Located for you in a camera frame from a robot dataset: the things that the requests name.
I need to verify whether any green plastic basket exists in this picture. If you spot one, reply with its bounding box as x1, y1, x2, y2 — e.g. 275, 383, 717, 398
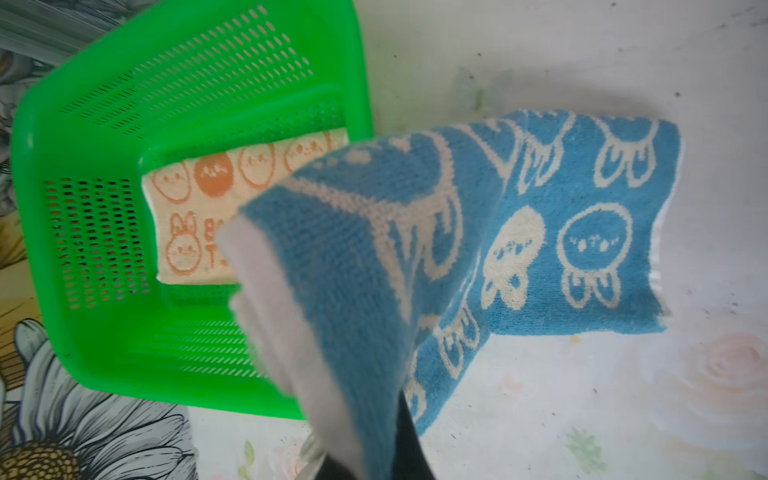
11, 1, 373, 419

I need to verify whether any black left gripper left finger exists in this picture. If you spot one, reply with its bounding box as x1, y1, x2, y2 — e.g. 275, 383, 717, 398
311, 454, 342, 480

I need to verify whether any blue bunny towel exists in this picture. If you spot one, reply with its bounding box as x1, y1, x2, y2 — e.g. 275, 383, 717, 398
216, 110, 683, 479

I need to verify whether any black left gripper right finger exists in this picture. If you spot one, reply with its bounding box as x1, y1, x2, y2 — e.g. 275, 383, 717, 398
392, 392, 435, 480

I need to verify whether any orange bunny towel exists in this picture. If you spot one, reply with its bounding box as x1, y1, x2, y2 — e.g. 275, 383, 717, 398
142, 128, 349, 285

